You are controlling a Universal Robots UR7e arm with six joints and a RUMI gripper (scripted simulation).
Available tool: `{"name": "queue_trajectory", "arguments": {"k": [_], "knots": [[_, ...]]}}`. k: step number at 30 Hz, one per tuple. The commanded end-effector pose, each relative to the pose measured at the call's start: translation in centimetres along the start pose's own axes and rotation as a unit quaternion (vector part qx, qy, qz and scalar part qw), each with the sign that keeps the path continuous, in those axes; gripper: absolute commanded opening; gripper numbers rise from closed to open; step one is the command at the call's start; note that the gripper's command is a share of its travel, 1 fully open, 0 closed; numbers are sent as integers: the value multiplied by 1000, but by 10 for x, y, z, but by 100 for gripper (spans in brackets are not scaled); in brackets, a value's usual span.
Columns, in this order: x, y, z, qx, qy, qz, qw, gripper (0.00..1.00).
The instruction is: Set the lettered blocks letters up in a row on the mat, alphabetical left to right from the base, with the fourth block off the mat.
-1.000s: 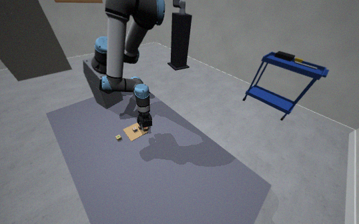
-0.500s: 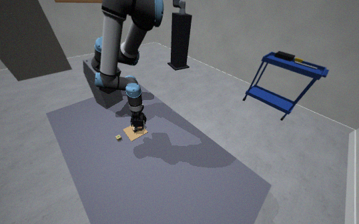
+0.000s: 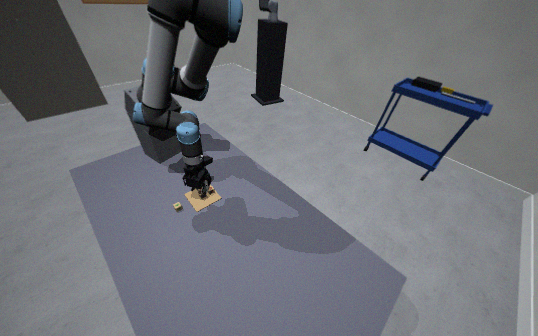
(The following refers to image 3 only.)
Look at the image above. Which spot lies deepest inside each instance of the tan flat mat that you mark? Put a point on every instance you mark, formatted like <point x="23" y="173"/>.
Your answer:
<point x="198" y="203"/>

